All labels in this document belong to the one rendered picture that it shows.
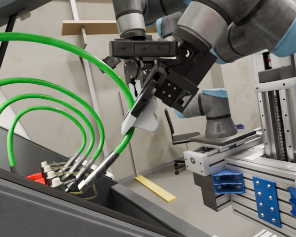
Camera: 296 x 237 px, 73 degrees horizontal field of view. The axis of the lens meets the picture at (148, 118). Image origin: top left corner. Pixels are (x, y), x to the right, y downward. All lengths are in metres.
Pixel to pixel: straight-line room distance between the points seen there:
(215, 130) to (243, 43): 0.61
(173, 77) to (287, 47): 0.19
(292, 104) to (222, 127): 0.28
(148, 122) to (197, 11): 0.20
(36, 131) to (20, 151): 2.40
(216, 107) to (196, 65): 0.63
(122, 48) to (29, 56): 3.00
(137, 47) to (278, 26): 0.22
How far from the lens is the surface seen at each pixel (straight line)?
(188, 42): 0.34
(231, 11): 0.37
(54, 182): 0.50
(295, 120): 0.91
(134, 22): 0.56
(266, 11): 0.38
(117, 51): 0.34
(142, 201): 0.71
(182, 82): 0.34
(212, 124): 0.99
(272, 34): 0.40
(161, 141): 3.70
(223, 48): 0.49
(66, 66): 3.29
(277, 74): 0.89
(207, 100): 0.98
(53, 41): 0.41
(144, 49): 0.34
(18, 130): 0.84
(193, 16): 0.35
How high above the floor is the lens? 1.27
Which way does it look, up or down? 5 degrees down
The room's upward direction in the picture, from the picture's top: 11 degrees counter-clockwise
